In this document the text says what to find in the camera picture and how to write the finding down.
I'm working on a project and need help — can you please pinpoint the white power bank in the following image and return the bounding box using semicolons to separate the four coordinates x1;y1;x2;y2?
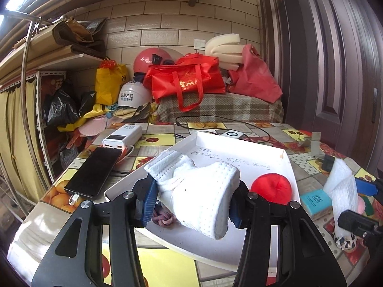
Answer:
102;125;142;150

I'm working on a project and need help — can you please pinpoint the brown door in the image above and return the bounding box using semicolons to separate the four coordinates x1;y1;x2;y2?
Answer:
260;0;383;183

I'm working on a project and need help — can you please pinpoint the red tote bag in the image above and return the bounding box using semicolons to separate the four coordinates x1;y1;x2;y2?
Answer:
143;53;226;112

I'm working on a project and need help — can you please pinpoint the white angle steel rack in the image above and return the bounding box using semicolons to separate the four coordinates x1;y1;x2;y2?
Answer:
25;71;68;183

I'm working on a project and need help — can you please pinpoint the white cardboard box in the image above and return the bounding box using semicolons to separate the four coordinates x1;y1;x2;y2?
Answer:
103;131;301;271

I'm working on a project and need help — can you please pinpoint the wooden shelf board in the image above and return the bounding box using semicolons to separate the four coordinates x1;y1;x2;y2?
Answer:
0;21;105;78

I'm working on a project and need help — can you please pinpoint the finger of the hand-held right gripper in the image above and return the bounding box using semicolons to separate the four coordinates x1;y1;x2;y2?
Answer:
338;211;383;240
355;178;383;196

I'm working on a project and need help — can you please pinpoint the white face mask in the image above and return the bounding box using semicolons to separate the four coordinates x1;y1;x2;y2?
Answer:
144;150;241;240

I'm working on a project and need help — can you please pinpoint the purple hair tie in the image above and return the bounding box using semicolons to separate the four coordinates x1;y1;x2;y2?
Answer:
152;208;175;227

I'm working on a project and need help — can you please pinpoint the yellow shopping bag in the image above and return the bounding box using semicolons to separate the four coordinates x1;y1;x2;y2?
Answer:
95;63;129;106

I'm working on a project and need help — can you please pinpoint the pink helmet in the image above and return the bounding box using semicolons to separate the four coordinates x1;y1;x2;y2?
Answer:
133;47;172;77

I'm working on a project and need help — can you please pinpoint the white wireless charger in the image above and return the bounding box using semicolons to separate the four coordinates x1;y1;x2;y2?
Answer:
221;130;243;140

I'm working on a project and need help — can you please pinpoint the red soft ball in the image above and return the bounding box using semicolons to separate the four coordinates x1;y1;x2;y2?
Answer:
250;173;292;205

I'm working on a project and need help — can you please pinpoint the fruit print tablecloth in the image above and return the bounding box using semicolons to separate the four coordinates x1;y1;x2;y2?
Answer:
6;121;383;287

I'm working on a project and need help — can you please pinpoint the red plastic bag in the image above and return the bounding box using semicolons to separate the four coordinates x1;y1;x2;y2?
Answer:
229;44;283;102

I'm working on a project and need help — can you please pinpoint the metal phone stand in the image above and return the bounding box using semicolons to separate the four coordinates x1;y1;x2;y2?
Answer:
299;132;321;158

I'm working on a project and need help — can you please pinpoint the pink hat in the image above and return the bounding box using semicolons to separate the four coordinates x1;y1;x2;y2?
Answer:
78;116;109;136

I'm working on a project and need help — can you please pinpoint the small black plastic bag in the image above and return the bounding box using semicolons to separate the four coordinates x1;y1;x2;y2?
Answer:
79;91;96;117

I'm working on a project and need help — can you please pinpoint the yellow curtain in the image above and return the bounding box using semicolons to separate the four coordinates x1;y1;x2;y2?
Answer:
0;78;39;186

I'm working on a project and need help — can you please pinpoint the white foam block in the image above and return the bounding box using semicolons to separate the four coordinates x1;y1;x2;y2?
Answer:
323;158;360;216

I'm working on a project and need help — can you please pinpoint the large black plastic bag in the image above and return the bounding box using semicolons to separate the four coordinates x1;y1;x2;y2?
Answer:
43;90;80;126

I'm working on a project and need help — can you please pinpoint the white helmet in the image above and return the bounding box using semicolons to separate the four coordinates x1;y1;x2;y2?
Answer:
118;81;152;108

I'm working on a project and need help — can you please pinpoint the plaid blanket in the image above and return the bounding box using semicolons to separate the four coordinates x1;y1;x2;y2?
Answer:
157;91;284;124

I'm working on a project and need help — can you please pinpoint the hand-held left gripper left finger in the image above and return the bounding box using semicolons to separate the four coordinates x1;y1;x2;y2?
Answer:
30;177;159;287

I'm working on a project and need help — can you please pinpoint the black power adapter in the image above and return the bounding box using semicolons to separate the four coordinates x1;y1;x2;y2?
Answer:
322;155;337;174

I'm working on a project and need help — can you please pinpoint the teal tissue packet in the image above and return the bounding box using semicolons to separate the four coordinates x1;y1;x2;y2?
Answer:
300;190;332;217

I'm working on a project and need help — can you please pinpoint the cream foam roll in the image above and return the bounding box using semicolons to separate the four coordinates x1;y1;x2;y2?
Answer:
205;34;250;71

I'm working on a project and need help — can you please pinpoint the black smartphone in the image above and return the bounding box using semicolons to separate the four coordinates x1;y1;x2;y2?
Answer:
64;146;123;199

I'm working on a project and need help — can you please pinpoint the yellow cloth pile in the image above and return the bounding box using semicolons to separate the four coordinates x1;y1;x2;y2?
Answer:
58;103;120;132

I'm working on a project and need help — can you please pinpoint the black and white scrunchie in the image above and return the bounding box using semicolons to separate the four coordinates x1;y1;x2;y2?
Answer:
333;229;356;248

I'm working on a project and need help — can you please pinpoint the black cable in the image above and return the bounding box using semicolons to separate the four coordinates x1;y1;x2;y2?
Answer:
175;116;271;144

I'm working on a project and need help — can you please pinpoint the brown folded cardboard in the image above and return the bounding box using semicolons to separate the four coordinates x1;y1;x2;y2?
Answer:
52;16;108;59

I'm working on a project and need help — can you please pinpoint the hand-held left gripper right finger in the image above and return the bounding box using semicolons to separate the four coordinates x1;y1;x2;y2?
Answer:
229;181;348;287

